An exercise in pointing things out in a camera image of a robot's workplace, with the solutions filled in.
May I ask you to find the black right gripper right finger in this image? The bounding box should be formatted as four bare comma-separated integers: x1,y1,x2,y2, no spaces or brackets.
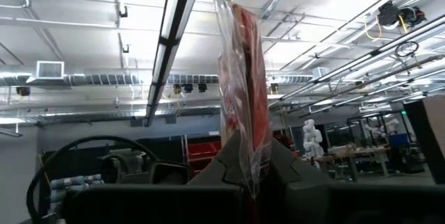
259,137,445,224

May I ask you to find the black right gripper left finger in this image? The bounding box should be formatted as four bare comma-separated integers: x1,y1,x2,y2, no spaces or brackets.
61,129,248,224

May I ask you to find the red popcorn bag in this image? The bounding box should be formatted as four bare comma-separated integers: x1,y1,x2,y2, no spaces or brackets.
213,0,275,200

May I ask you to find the wooden workbench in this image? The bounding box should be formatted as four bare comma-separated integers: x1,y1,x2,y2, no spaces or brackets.
323,145,392,183

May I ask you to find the metal rack with red bins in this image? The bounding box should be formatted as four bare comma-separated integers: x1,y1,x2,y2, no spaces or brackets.
273,132,298,156
182,134,223,178

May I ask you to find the white humanoid robot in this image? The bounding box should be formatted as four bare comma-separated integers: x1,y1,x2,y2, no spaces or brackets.
301,118,325,161

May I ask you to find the brown partition panel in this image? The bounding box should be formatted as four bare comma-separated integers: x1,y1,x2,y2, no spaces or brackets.
403,95,445,186

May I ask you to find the white ceiling vent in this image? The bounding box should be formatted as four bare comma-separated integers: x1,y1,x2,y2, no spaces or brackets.
35,60,66,80

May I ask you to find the long ceiling light fixture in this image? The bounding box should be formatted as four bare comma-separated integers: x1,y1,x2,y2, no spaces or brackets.
143,0,206,127

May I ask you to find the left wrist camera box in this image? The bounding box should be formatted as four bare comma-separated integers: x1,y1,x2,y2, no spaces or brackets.
149,161,191,186

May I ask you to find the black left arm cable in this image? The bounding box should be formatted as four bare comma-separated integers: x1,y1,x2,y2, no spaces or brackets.
26,135,159,223

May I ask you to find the silver air duct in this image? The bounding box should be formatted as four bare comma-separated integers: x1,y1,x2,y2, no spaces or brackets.
0,73,220,87

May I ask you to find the black coiled ceiling cable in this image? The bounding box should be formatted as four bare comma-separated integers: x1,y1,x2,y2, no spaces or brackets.
395,41,420,58

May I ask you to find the black red ceiling cable reel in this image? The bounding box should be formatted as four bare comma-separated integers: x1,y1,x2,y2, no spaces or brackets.
398,6,427,26

